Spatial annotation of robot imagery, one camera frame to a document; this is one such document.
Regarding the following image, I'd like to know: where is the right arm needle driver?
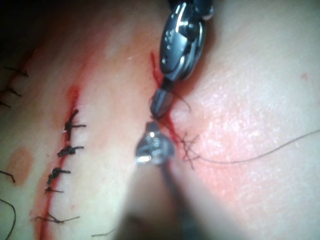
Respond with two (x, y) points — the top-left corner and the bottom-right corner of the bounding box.
(159, 0), (216, 81)

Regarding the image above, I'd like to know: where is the left arm needle driver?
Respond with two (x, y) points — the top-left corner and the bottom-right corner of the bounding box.
(135, 133), (176, 166)

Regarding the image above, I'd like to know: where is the right arm needle driver jaw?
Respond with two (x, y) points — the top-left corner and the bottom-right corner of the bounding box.
(159, 84), (176, 118)
(149, 81), (169, 117)

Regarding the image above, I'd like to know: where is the left arm needle driver jaw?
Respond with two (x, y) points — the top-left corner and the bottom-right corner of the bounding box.
(146, 121), (160, 135)

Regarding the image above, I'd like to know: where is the black stitching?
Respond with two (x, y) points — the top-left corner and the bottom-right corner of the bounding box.
(0, 66), (30, 108)
(181, 132), (201, 170)
(31, 108), (87, 225)

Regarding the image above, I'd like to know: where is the tissue pad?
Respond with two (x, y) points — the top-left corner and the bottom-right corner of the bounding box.
(0, 0), (320, 240)

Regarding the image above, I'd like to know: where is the short black thread piece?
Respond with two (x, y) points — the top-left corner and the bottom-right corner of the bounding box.
(91, 226), (119, 238)
(0, 198), (17, 240)
(0, 170), (16, 183)

